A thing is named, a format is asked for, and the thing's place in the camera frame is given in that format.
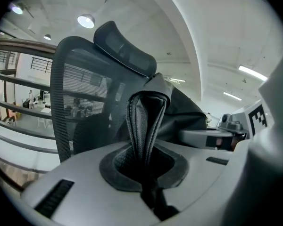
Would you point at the black mesh office chair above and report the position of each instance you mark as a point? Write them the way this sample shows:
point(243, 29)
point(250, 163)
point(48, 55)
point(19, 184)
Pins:
point(61, 102)

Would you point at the round ceiling lamp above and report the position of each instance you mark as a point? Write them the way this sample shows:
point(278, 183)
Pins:
point(47, 37)
point(86, 21)
point(17, 9)

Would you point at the black backpack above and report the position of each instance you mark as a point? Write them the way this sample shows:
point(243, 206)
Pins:
point(146, 116)

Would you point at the ceiling tube light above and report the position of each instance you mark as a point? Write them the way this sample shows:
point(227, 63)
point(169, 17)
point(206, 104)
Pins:
point(252, 72)
point(232, 96)
point(177, 80)

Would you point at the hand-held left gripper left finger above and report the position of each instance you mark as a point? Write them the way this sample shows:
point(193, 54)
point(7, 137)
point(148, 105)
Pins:
point(85, 192)

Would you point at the wooden-topped black railing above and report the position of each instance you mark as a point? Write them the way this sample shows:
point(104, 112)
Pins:
point(21, 81)

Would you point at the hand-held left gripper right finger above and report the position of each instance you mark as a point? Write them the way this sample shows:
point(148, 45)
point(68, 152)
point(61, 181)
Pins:
point(202, 173)

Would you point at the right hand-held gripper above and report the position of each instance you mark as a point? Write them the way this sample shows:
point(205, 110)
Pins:
point(240, 119)

